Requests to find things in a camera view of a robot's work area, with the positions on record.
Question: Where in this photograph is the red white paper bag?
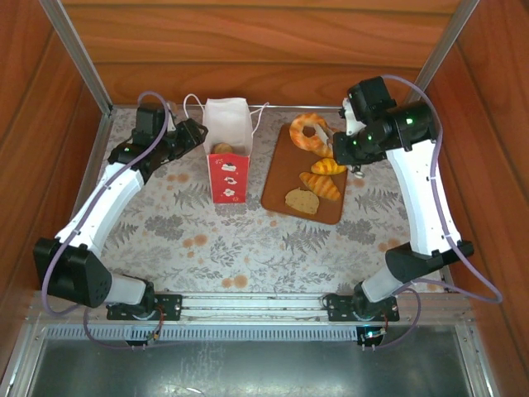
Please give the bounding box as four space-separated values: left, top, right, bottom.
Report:
183 93 269 204

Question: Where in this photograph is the oval golden bread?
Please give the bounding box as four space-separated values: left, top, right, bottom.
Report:
312 140 336 159

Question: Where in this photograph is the yellow brown-striped bread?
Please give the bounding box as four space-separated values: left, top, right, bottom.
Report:
310 158 348 177

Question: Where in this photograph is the long striped orange bread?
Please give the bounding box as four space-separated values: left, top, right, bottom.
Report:
298 172 343 202

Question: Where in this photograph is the sugared ring donut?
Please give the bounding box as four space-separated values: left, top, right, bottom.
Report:
288 112 332 152

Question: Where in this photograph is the pale toast slice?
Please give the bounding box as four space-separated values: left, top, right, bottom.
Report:
284 188 320 216

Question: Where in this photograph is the floral tablecloth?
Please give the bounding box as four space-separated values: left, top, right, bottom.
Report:
86 106 451 294

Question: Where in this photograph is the brown serving tray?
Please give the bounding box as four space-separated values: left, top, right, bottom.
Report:
260 122 349 226

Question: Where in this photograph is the small circuit board green light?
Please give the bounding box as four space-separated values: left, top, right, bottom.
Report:
358 326 389 347

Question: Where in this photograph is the shiny metal sheet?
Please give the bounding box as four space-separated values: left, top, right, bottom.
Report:
26 338 474 397

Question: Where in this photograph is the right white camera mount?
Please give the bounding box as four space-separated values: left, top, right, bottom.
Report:
341 98 360 137

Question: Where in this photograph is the thin aluminium frame rail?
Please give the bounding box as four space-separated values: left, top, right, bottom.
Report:
111 103 346 112

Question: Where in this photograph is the aluminium frame post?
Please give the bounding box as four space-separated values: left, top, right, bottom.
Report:
38 0 113 115
403 0 481 104

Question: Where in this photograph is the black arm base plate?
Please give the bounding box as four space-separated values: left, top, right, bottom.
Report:
106 292 183 322
325 294 401 323

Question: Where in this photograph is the wide aluminium mounting rail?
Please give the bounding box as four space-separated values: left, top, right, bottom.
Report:
26 290 473 328

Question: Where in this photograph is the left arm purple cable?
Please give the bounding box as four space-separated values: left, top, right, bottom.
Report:
41 91 171 352

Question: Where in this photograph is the grey slotted cable duct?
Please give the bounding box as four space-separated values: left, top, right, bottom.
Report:
43 324 360 342

